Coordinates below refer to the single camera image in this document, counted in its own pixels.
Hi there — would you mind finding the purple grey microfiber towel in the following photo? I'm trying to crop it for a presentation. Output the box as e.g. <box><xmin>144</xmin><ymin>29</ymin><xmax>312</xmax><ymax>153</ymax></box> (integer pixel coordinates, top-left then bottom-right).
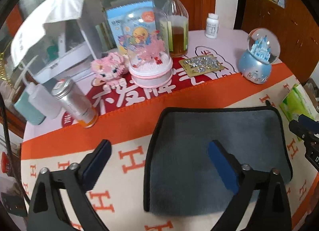
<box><xmin>143</xmin><ymin>105</ymin><xmax>293</xmax><ymax>217</ymax></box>

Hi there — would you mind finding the green tissue pack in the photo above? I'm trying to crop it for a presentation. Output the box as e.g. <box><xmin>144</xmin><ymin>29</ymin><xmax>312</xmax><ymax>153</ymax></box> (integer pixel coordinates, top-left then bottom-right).
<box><xmin>279</xmin><ymin>84</ymin><xmax>318</xmax><ymax>121</ymax></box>

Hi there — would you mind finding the blue castle snow globe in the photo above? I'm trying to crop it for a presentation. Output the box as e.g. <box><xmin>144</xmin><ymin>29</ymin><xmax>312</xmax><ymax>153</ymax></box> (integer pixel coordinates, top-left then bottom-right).
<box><xmin>237</xmin><ymin>28</ymin><xmax>281</xmax><ymax>85</ymax></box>

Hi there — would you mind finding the orange beige H-pattern tablecloth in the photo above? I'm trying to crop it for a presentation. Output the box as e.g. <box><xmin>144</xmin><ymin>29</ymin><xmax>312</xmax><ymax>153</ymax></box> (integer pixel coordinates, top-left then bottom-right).
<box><xmin>21</xmin><ymin>29</ymin><xmax>318</xmax><ymax>230</ymax></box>

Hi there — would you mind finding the teal cylindrical humidifier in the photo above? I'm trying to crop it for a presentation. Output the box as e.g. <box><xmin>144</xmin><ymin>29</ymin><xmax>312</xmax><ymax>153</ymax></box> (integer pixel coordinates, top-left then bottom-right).
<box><xmin>14</xmin><ymin>91</ymin><xmax>45</xmax><ymax>125</ymax></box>

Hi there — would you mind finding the white squeeze bottle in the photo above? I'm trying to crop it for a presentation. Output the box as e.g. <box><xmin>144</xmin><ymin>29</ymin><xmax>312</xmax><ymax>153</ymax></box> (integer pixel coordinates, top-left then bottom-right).
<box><xmin>26</xmin><ymin>82</ymin><xmax>62</xmax><ymax>119</ymax></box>

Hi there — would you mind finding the foil pill blister pack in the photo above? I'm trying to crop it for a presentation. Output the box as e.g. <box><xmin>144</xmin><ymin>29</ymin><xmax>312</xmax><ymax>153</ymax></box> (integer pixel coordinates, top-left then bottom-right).
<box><xmin>179</xmin><ymin>54</ymin><xmax>225</xmax><ymax>77</ymax></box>

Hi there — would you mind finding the brown wooden cabinet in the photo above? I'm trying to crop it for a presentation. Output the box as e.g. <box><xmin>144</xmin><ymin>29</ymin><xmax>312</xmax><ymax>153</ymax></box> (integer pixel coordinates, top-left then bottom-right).
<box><xmin>236</xmin><ymin>0</ymin><xmax>318</xmax><ymax>83</ymax></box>

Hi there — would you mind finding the silver orange can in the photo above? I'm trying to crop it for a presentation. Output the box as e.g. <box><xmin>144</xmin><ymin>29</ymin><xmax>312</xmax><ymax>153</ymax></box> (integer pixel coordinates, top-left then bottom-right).
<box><xmin>51</xmin><ymin>77</ymin><xmax>98</xmax><ymax>128</ymax></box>

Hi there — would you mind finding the white pill bottle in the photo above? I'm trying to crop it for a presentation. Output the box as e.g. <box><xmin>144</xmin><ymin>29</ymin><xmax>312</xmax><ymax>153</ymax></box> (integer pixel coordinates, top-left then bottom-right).
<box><xmin>205</xmin><ymin>13</ymin><xmax>219</xmax><ymax>39</ymax></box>

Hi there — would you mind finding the pink block pig figure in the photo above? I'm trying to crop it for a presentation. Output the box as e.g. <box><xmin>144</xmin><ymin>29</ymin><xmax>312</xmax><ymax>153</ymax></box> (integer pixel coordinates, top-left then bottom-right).
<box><xmin>91</xmin><ymin>52</ymin><xmax>128</xmax><ymax>87</ymax></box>

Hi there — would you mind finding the glass bottle amber liquid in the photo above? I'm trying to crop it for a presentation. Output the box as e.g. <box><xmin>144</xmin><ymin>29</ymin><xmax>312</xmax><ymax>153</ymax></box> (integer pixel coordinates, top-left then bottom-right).
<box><xmin>162</xmin><ymin>0</ymin><xmax>189</xmax><ymax>58</ymax></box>

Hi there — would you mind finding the white appliance with cloth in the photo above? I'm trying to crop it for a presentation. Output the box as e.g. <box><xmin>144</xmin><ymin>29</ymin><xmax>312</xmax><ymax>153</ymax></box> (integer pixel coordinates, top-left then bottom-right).
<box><xmin>10</xmin><ymin>0</ymin><xmax>105</xmax><ymax>84</ymax></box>

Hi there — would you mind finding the pink glass dome ornament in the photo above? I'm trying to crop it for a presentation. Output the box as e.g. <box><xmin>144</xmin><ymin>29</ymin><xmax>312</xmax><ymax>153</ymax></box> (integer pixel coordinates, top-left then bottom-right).
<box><xmin>127</xmin><ymin>7</ymin><xmax>172</xmax><ymax>88</ymax></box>

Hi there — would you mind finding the blue cartoon box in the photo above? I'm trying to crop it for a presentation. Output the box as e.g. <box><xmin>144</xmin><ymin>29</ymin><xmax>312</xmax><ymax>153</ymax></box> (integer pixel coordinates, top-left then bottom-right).
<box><xmin>106</xmin><ymin>0</ymin><xmax>156</xmax><ymax>55</ymax></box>

